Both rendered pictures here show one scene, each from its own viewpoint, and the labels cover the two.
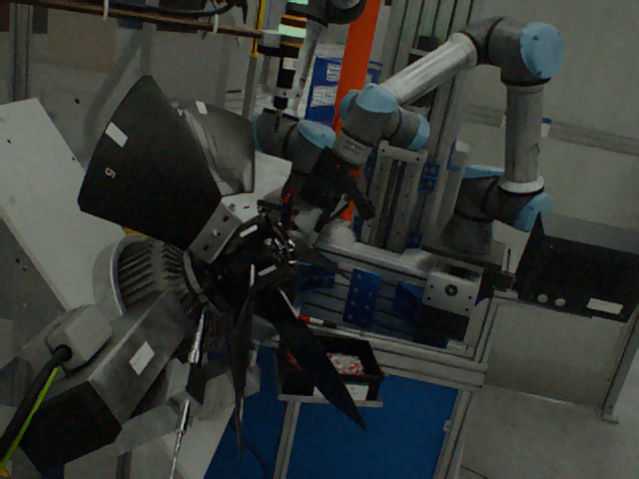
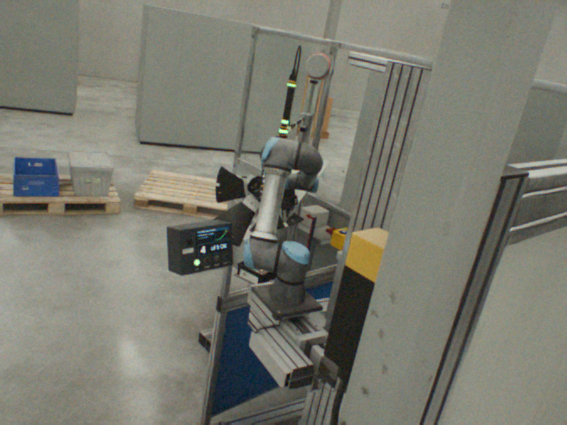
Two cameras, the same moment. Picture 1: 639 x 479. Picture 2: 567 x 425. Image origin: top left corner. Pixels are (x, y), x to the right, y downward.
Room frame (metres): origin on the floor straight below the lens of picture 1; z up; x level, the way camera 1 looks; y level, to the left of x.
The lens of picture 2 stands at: (2.99, -1.84, 2.07)
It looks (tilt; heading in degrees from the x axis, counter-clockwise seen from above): 20 degrees down; 132
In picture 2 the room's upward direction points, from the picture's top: 10 degrees clockwise
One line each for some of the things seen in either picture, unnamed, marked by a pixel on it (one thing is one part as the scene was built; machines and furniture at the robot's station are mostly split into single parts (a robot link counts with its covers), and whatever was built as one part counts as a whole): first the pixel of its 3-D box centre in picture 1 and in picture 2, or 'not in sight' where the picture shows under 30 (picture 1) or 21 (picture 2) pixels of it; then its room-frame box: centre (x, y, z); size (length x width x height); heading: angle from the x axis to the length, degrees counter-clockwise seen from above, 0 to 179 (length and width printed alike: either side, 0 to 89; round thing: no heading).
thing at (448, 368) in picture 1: (306, 336); (289, 284); (1.49, -0.01, 0.82); 0.90 x 0.04 x 0.08; 87
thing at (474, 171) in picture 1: (482, 189); (292, 260); (1.81, -0.42, 1.20); 0.13 x 0.12 x 0.14; 40
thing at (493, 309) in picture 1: (489, 325); (226, 277); (1.47, -0.44, 0.96); 0.03 x 0.03 x 0.20; 87
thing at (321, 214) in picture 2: not in sight; (311, 215); (0.99, 0.70, 0.92); 0.17 x 0.16 x 0.11; 87
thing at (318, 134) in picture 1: (312, 146); not in sight; (1.94, 0.08, 1.20); 0.13 x 0.12 x 0.14; 66
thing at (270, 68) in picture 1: (281, 64); not in sight; (1.14, 0.12, 1.50); 0.09 x 0.07 x 0.10; 122
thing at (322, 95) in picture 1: (360, 102); not in sight; (8.54, -0.17, 0.49); 1.27 x 0.88 x 0.98; 154
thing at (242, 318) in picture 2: (283, 455); (278, 343); (1.49, -0.01, 0.45); 0.82 x 0.02 x 0.66; 87
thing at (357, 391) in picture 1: (326, 366); (261, 269); (1.32, -0.07, 0.85); 0.22 x 0.17 x 0.07; 102
